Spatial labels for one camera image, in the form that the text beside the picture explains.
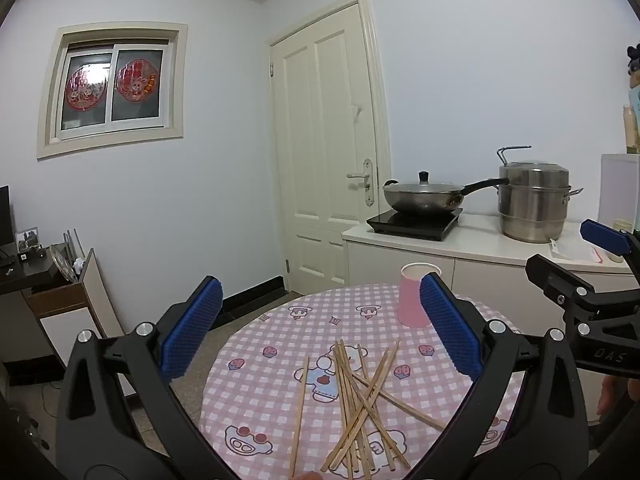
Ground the steel wok black handle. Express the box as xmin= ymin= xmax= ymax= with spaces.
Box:
xmin=382 ymin=177 xmax=510 ymax=212

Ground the pale green cup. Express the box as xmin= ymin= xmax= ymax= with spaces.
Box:
xmin=607 ymin=219 xmax=636 ymax=263

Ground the pink paper cup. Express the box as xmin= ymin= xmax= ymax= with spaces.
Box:
xmin=397 ymin=262 xmax=443 ymax=328

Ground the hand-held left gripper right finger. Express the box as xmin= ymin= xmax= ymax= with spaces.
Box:
xmin=410 ymin=272 xmax=591 ymax=480

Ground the person's right hand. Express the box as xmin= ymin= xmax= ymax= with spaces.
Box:
xmin=597 ymin=375 xmax=623 ymax=416

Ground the cream panel door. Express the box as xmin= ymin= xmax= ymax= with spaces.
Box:
xmin=265 ymin=0 xmax=393 ymax=296

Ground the black monitor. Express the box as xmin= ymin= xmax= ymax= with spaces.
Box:
xmin=0 ymin=185 xmax=13 ymax=261

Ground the pale bottle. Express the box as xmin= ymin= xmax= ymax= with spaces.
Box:
xmin=622 ymin=105 xmax=640 ymax=153

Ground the dark desk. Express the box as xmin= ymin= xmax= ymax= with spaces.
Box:
xmin=0 ymin=247 xmax=56 ymax=296

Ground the metal door handle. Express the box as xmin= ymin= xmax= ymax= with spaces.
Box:
xmin=346 ymin=158 xmax=375 ymax=207

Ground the red round window decal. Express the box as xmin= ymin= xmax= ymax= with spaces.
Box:
xmin=65 ymin=65 xmax=108 ymax=111
xmin=116 ymin=59 xmax=157 ymax=101

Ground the bunch of wooden chopsticks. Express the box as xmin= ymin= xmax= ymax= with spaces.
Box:
xmin=289 ymin=337 xmax=446 ymax=478

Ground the round glass lid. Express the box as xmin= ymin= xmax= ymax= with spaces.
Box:
xmin=50 ymin=242 xmax=81 ymax=283

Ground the white panel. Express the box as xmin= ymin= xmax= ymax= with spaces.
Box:
xmin=600 ymin=154 xmax=640 ymax=241

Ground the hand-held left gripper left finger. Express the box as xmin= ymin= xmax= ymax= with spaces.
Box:
xmin=55 ymin=275 xmax=226 ymax=480

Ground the black induction cooker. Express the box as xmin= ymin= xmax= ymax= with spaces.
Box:
xmin=366 ymin=208 xmax=463 ymax=242

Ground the white kitchen cabinet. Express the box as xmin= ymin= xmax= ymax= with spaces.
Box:
xmin=342 ymin=214 xmax=640 ymax=331

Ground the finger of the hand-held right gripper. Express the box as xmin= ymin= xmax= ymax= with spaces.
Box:
xmin=580 ymin=219 xmax=640 ymax=263
xmin=525 ymin=254 xmax=640 ymax=321

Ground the cream framed window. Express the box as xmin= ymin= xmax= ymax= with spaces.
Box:
xmin=37 ymin=22 xmax=188 ymax=161

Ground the small photo frame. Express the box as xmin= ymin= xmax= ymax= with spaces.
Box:
xmin=15 ymin=228 xmax=41 ymax=253

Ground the steel steamer pot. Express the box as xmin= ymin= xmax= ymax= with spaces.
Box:
xmin=496 ymin=146 xmax=583 ymax=243

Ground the glass wok lid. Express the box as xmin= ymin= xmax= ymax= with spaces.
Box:
xmin=384 ymin=171 xmax=465 ymax=195

